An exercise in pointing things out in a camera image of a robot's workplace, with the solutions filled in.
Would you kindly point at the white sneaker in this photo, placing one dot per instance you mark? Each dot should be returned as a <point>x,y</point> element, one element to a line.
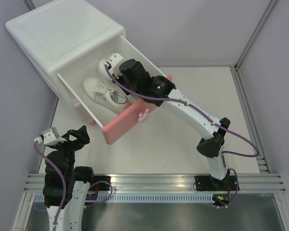
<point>102,67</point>

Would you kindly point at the aluminium corner frame post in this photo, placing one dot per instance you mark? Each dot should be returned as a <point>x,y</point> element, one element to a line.
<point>256,32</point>

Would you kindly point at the white slotted cable duct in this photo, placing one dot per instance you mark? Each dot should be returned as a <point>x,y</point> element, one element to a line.
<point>161,198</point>

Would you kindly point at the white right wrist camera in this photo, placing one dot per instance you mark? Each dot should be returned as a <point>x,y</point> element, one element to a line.
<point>114,61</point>

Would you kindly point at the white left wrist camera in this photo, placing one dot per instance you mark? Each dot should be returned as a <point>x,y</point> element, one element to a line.
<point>50,137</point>

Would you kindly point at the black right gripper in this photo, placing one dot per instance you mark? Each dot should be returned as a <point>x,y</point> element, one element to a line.
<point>120,78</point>

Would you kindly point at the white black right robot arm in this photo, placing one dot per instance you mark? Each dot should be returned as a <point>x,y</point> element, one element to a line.
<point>163,93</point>

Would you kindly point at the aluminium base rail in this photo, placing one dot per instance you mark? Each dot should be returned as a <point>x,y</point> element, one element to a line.
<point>183,183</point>

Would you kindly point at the light pink drawer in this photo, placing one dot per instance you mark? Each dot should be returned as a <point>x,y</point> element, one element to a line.
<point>83,113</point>

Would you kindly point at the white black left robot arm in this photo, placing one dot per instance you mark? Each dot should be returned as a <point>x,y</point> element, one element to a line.
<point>65,185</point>

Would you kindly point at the white sneaker sideways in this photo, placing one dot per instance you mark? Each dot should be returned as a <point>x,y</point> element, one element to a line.
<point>106,94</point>

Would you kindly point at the dark pink drawer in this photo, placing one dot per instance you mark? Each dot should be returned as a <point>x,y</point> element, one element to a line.
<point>113,125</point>

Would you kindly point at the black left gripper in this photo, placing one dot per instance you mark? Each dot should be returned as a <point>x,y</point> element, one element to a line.
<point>83,138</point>

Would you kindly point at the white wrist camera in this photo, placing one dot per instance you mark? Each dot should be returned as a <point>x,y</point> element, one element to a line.
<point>114,61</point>
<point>50,137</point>

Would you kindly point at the pink bunny drawer knob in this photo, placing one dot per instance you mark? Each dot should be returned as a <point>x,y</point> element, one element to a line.
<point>143,116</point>

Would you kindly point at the aluminium side floor rail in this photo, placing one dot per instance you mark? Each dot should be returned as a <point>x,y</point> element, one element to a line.
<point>250,120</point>

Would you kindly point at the white plastic cabinet body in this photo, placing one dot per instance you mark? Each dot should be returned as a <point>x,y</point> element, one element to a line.
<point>56,35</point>

